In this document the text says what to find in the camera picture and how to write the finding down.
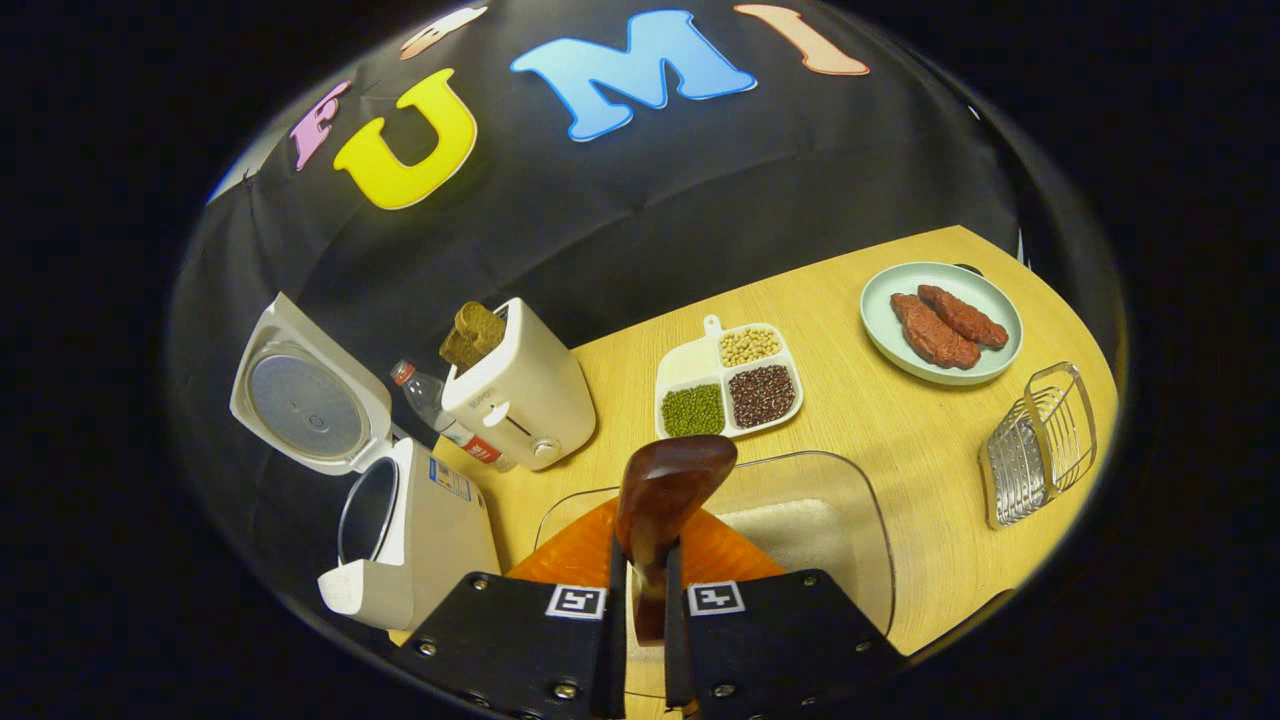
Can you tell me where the brown toast slice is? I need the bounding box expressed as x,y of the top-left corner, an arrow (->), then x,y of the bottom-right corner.
455,301 -> 508,366
439,325 -> 481,373

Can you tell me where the pale green plate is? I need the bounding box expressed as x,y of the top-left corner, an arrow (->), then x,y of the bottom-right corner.
860,262 -> 1024,387

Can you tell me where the metal wire chopstick holder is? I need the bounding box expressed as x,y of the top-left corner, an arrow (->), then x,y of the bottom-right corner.
978,361 -> 1098,529

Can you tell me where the clear plastic water bottle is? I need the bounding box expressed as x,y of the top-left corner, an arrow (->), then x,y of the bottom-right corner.
391,359 -> 516,473

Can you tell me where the red meat slice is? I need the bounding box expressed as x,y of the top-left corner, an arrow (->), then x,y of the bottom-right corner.
917,285 -> 1010,349
890,292 -> 982,370

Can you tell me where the white toaster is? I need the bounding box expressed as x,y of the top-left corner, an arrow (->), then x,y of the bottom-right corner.
441,297 -> 598,471

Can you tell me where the brown wooden spoon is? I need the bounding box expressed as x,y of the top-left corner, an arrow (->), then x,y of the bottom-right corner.
615,435 -> 739,646

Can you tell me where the white rice cooker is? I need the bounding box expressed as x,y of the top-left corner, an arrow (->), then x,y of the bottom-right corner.
230,292 -> 501,633

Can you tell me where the white divided dish of beans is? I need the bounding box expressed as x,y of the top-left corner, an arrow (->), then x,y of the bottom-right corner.
655,315 -> 804,440

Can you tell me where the clear box of rice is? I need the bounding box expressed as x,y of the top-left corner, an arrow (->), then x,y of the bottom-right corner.
533,450 -> 896,701

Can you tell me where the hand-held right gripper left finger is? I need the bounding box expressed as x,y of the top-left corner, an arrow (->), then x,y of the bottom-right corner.
390,498 -> 628,720

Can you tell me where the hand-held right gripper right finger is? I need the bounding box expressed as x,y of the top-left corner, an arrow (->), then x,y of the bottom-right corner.
664,508 -> 907,720

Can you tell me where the black backdrop cloth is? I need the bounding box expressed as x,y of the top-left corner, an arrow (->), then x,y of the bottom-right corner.
170,0 -> 1121,621

